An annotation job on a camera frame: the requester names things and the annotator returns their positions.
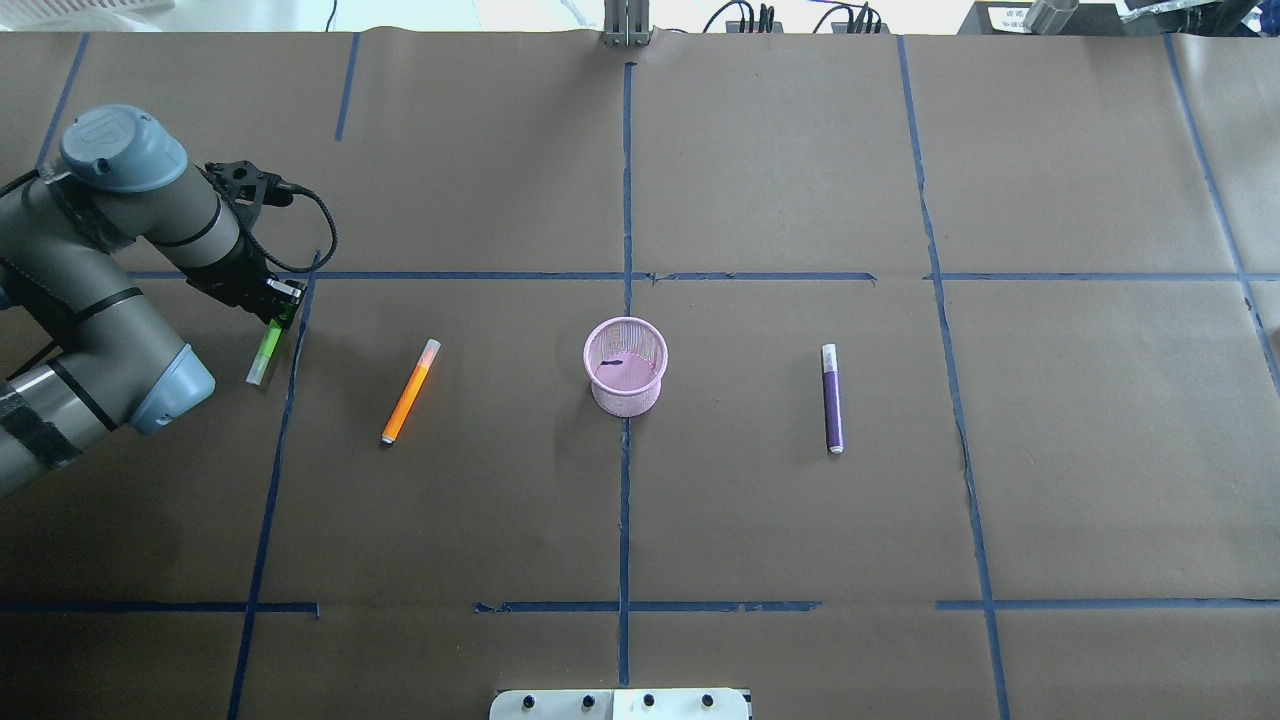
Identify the black box under cup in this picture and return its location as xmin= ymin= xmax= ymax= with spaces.
xmin=957 ymin=3 xmax=1171 ymax=37

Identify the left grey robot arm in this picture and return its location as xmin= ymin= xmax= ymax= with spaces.
xmin=1 ymin=104 xmax=306 ymax=496

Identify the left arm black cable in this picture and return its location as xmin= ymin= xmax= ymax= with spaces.
xmin=236 ymin=182 xmax=339 ymax=275

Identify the purple marker pen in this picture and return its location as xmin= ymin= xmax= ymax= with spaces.
xmin=820 ymin=343 xmax=845 ymax=455

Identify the black usb hub with cables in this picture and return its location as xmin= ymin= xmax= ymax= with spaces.
xmin=701 ymin=1 xmax=785 ymax=35

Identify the white pedestal column with base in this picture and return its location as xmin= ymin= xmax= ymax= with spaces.
xmin=488 ymin=687 xmax=753 ymax=719

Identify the green highlighter pen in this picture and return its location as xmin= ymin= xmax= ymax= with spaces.
xmin=244 ymin=320 xmax=284 ymax=387

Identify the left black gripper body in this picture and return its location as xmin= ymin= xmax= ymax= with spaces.
xmin=186 ymin=237 xmax=303 ymax=322

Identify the orange highlighter pen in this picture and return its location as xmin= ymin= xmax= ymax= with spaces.
xmin=380 ymin=338 xmax=442 ymax=447

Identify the pink mesh pen holder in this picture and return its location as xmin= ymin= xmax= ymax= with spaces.
xmin=582 ymin=316 xmax=669 ymax=419

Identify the aluminium frame post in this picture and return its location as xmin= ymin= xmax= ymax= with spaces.
xmin=602 ymin=0 xmax=653 ymax=47

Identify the small steel cup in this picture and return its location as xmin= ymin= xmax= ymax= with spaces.
xmin=1021 ymin=0 xmax=1080 ymax=36

